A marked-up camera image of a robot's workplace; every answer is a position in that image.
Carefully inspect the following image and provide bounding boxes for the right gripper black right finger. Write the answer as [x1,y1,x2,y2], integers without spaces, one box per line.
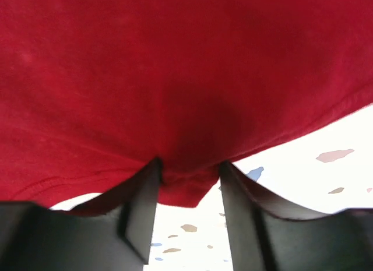
[219,162,372,271]

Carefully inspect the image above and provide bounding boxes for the dark red t-shirt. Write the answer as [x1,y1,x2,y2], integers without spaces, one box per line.
[1,0,372,207]

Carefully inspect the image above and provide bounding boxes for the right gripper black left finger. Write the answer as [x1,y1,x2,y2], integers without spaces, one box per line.
[1,159,162,270]

